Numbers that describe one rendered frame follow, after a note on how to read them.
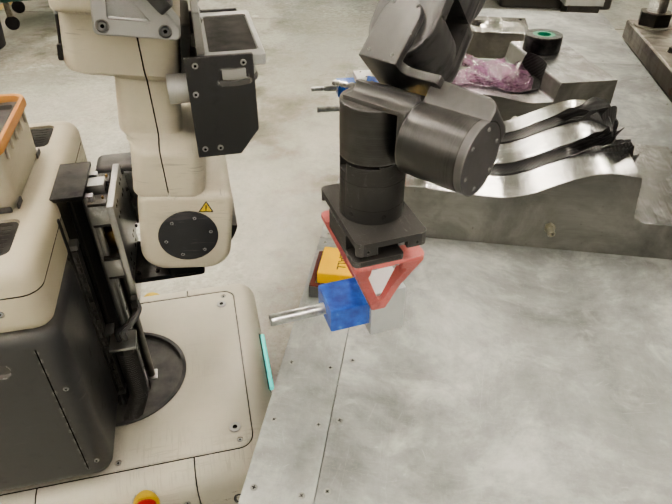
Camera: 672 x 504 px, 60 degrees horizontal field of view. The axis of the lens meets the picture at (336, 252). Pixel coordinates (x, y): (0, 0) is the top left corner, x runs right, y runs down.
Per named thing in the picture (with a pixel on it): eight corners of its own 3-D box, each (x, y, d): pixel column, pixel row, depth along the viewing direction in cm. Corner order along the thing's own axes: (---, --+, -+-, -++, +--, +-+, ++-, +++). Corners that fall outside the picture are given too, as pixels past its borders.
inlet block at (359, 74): (312, 105, 124) (312, 81, 120) (310, 96, 127) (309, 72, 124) (372, 102, 125) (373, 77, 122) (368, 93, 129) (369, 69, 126)
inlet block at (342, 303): (278, 358, 56) (274, 317, 53) (266, 323, 60) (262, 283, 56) (402, 327, 59) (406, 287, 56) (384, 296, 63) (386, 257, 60)
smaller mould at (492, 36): (450, 56, 157) (453, 30, 153) (450, 39, 169) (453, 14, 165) (525, 60, 155) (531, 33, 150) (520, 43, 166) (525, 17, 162)
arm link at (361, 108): (368, 66, 48) (324, 86, 45) (439, 85, 45) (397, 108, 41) (366, 141, 53) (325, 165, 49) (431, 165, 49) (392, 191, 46)
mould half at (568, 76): (365, 147, 114) (367, 93, 108) (345, 96, 135) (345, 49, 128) (602, 131, 120) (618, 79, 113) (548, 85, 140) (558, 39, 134)
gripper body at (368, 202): (382, 191, 58) (385, 122, 53) (427, 248, 50) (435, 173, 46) (320, 202, 56) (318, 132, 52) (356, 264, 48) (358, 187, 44)
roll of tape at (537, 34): (564, 56, 124) (568, 39, 122) (527, 56, 124) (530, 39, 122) (553, 44, 131) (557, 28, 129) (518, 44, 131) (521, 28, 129)
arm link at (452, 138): (425, 54, 52) (391, -8, 45) (546, 83, 47) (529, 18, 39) (364, 170, 52) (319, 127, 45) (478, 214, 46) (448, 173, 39)
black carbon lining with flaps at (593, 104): (410, 178, 91) (415, 121, 85) (415, 133, 103) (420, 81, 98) (644, 196, 86) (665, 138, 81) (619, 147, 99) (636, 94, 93)
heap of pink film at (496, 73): (421, 108, 115) (424, 69, 110) (400, 76, 129) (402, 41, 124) (544, 101, 118) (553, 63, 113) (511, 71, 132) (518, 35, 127)
